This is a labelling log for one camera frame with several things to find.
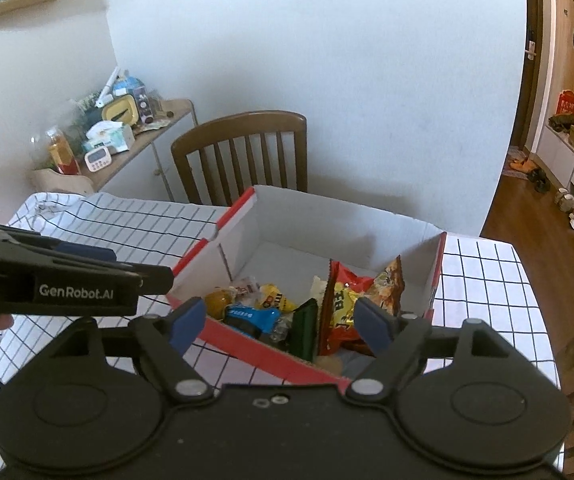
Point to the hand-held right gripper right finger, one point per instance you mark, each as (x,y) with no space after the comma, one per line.
(372,325)

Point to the dark wooden door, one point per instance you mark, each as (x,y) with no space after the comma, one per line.
(537,10)

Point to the dark shoes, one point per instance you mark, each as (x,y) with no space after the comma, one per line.
(538,180)

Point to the checked white tablecloth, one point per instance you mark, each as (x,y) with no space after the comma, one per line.
(142,220)

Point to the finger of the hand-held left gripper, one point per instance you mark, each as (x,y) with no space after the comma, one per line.
(154,279)
(87,252)

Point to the small yellow snack packet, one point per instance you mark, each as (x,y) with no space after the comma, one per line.
(277,299)

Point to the red hanging decoration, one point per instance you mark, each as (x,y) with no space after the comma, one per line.
(568,102)

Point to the wooden slat-back chair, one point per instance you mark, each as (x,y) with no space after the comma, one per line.
(237,132)

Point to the white tube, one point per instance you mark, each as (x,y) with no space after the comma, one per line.
(108,85)

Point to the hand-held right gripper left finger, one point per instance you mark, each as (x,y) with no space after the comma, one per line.
(187,325)

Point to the yellow box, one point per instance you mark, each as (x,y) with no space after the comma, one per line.
(122,110)

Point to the dark green bag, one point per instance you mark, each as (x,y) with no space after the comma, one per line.
(562,122)

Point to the white shoe bench cabinet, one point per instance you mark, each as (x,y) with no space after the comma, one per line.
(554,152)

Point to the orange drink bottle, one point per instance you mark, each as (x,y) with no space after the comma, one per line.
(63,155)

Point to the round pastry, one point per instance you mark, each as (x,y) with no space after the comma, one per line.
(218,302)

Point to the grey shoes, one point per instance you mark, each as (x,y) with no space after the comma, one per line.
(564,199)

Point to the orange slippers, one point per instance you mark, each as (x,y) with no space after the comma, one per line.
(520,166)

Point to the wooden side cabinet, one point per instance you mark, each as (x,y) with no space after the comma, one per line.
(162,132)

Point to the red and yellow chips bag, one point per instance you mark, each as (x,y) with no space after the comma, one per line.
(342,305)

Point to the light blue snack packet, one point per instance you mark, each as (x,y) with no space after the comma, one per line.
(351,362)

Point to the dark green snack packet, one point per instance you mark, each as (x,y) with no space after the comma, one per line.
(303,330)

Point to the red cardboard box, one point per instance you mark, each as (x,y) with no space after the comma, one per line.
(317,225)

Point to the white kitchen timer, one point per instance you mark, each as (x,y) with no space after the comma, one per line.
(98,159)

